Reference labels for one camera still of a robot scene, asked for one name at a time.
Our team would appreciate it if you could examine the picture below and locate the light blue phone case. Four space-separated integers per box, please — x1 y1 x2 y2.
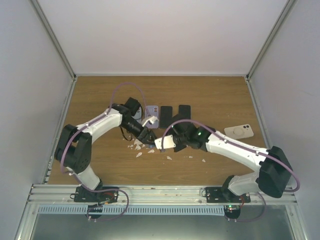
133 107 143 121

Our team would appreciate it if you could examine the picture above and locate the lavender phone case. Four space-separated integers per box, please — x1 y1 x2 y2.
145 105 160 129

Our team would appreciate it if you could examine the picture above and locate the dark green smartphone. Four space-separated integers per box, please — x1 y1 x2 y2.
159 105 173 129

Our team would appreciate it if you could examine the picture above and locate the phone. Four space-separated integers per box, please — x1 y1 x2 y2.
178 104 191 119

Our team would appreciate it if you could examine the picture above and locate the blue magsafe phone case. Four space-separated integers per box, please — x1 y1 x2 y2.
146 144 166 153

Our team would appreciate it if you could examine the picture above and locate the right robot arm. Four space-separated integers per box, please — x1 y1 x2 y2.
167 114 293 203

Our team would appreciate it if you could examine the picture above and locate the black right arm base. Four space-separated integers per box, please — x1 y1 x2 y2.
204 186 251 204

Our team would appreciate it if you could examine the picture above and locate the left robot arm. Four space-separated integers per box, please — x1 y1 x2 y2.
54 97 158 202

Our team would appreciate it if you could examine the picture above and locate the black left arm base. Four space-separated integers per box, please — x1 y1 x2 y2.
70 186 119 204

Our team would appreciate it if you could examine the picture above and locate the white phone stand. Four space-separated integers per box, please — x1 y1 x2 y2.
224 124 254 140

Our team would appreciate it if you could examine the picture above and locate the white debris pile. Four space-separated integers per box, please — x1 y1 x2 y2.
127 138 156 158

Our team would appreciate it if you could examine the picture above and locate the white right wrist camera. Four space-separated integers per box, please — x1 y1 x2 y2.
154 134 176 150

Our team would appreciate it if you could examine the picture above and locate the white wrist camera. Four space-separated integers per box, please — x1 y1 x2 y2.
154 134 176 150
141 115 158 127

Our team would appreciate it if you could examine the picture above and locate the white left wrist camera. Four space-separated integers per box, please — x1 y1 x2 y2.
141 115 158 127

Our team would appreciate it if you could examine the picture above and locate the white slotted cable duct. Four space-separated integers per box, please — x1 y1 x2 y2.
38 204 225 216

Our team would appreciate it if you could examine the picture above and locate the aluminium front rail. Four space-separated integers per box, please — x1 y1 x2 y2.
27 183 298 205

